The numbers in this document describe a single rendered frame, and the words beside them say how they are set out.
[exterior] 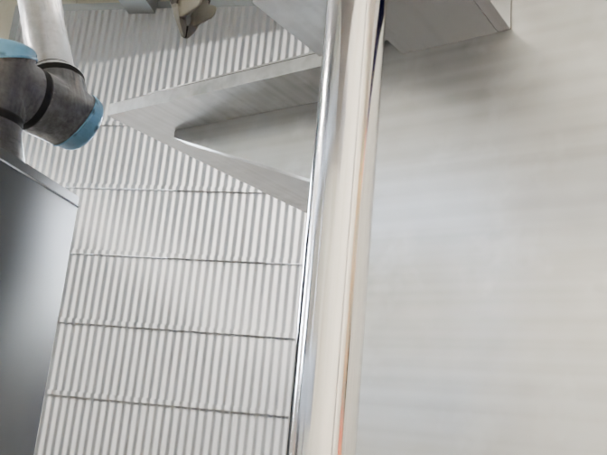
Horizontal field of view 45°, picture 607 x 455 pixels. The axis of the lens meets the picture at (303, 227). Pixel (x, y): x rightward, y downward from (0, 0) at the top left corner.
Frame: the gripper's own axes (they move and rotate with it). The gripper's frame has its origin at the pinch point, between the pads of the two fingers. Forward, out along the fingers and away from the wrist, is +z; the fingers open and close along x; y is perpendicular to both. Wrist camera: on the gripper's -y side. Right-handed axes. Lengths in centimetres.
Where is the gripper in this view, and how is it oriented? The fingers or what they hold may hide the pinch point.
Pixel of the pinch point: (182, 32)
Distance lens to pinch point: 130.4
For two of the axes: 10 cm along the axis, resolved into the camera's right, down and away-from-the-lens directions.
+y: 8.2, -0.7, -5.6
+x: 5.6, 2.6, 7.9
